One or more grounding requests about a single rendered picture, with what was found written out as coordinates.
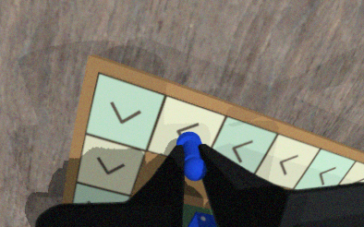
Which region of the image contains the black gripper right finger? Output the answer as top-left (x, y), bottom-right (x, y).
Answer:
top-left (199, 144), bottom-right (364, 227)

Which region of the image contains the blue pawn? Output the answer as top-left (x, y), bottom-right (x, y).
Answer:
top-left (176, 132), bottom-right (207, 181)

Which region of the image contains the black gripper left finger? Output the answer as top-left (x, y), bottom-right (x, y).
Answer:
top-left (35, 145), bottom-right (185, 227)

